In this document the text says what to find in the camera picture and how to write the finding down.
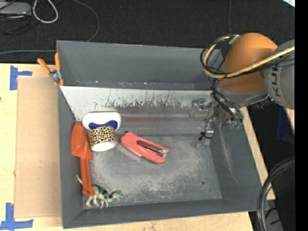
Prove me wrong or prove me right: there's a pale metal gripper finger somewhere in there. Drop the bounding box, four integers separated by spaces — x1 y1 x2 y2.
194 122 215 149
189 98 213 120

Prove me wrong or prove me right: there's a grey metal bin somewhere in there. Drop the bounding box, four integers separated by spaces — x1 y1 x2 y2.
55 39 270 229

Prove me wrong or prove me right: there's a red stapler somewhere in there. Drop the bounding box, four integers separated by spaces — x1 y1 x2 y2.
119 131 170 165

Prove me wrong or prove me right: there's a white and blue container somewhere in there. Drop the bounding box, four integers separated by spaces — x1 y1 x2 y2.
81 111 122 131

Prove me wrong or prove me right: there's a leopard print cup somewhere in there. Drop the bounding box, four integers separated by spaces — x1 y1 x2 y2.
88 126 118 152

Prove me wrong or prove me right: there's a green toy dinosaur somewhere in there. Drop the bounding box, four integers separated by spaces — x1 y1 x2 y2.
76 174 124 209

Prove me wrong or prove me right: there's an orange toy shovel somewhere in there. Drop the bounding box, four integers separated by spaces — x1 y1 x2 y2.
71 122 96 197

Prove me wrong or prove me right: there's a brown cardboard board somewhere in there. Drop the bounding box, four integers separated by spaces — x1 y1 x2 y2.
13 77 63 220

